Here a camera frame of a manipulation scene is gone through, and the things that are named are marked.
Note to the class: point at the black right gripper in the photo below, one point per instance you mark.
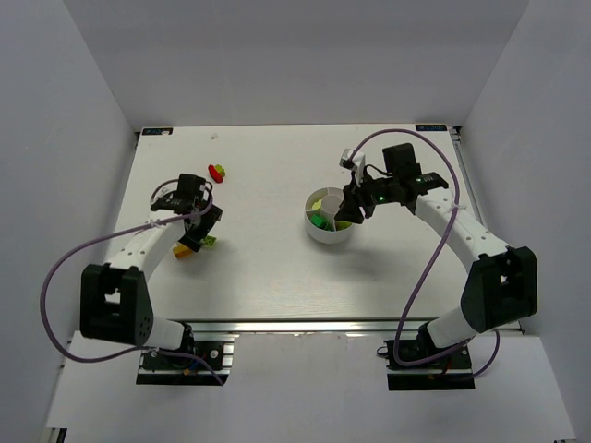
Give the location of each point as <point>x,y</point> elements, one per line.
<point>358,196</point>

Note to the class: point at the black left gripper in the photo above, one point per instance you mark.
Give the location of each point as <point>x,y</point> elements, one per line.
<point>201,228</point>

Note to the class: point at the lime green lego plate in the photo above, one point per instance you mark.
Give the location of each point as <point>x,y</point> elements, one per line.
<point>209,241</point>

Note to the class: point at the dark green lego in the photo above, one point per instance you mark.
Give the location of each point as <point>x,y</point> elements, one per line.
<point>319,222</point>

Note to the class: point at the red curved lego with green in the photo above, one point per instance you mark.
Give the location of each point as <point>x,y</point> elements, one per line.
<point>216,172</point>

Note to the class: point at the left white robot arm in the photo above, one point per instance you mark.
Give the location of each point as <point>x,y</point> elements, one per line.
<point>115,304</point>

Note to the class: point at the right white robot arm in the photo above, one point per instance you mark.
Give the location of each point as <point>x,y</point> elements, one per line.
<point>501,285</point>

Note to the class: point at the orange yellow lego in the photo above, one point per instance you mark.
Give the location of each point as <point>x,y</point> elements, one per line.
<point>181,251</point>

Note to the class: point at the white round divided container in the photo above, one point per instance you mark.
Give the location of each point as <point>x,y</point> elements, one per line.
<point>332,198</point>

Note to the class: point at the blue label sticker right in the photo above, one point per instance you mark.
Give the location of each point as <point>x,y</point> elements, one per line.
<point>431,128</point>

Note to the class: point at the blue label sticker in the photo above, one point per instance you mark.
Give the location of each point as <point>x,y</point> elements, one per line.
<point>431,128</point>
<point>157,131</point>

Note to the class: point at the blue label sticker left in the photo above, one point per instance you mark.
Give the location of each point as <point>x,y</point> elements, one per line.
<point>157,131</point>

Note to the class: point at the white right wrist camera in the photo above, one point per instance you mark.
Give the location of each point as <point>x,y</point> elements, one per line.
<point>355,163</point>

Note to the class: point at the aluminium table front rail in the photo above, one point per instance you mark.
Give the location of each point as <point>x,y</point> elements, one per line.
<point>388,326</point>

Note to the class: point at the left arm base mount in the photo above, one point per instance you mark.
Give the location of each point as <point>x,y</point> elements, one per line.
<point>210,366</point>

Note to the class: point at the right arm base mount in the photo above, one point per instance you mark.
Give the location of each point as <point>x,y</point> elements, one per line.
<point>452,372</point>

